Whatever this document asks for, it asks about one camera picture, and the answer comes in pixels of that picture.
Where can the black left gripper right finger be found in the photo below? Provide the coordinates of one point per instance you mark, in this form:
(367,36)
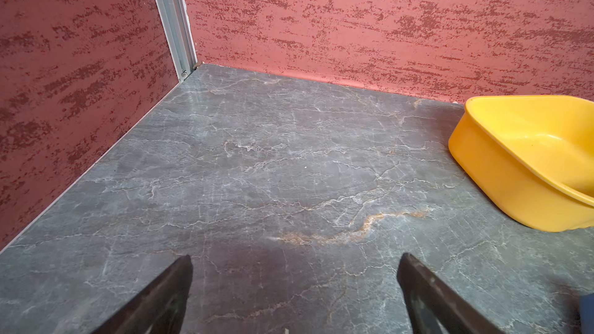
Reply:
(432,306)

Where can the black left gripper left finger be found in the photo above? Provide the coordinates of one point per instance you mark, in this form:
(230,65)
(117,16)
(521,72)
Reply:
(160,307)

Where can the yellow plastic bin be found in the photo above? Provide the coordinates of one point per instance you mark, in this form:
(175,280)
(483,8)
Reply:
(532,156)

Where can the aluminium corner post left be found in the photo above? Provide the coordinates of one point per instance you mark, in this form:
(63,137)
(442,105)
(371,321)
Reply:
(176,25)

